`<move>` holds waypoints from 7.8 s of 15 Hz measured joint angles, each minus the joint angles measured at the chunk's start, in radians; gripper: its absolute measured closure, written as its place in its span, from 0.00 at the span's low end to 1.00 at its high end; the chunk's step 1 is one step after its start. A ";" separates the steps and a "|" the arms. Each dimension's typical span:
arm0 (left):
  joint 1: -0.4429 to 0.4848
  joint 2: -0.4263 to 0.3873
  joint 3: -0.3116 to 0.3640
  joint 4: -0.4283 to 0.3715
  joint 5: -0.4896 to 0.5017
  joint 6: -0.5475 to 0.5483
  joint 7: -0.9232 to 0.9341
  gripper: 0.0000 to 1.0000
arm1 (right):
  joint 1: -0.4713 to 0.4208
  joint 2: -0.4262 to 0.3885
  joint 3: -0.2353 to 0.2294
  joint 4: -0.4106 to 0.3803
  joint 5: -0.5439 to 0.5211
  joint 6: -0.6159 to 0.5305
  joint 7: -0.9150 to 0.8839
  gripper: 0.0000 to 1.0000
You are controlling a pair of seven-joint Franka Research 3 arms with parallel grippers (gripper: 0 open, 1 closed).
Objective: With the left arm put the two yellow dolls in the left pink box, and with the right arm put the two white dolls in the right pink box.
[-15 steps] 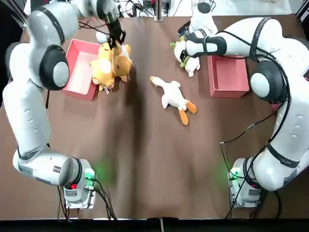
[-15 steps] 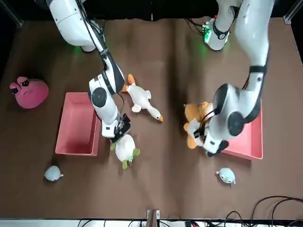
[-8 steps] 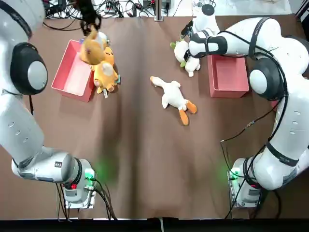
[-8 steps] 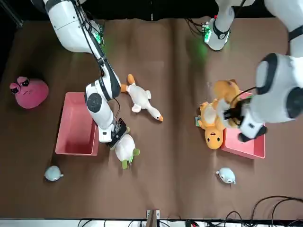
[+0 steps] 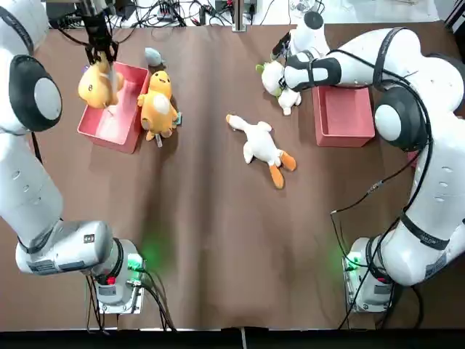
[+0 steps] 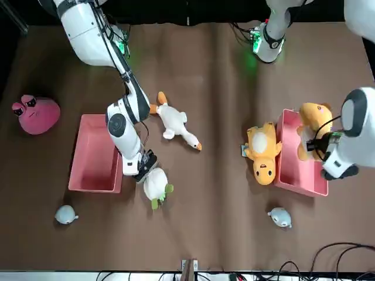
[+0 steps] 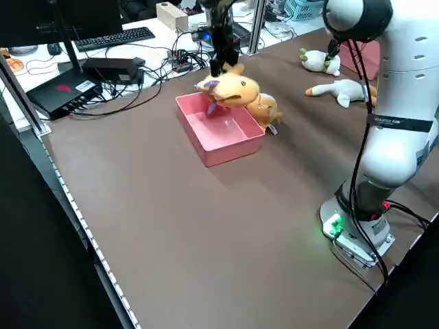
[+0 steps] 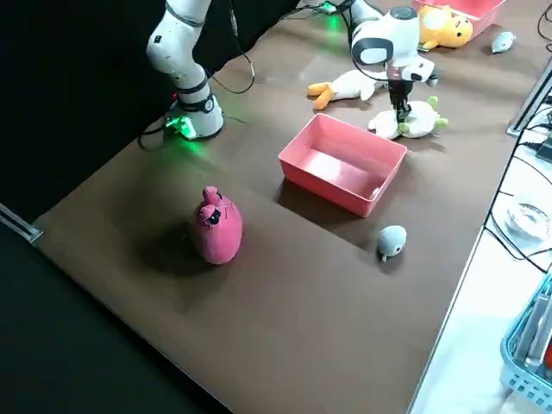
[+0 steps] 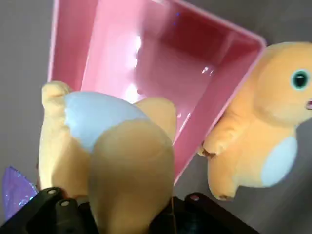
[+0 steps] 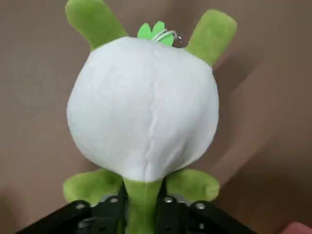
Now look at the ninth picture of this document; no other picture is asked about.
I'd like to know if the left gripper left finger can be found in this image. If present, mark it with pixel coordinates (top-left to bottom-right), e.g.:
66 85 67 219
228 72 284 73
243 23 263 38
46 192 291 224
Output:
0 187 98 234

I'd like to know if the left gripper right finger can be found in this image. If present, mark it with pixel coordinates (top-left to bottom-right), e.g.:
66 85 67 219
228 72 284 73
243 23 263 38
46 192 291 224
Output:
151 192 261 234

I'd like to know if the yellow plush doll purple bow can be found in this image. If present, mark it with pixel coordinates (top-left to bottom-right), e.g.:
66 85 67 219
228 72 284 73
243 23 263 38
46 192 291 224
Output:
2 81 177 234

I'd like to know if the yellow plush dinosaur doll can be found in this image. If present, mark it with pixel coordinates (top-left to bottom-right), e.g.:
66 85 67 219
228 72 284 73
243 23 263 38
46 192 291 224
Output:
197 41 312 202

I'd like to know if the pink plastic box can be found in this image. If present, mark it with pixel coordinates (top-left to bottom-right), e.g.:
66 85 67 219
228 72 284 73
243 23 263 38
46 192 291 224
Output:
46 0 268 188

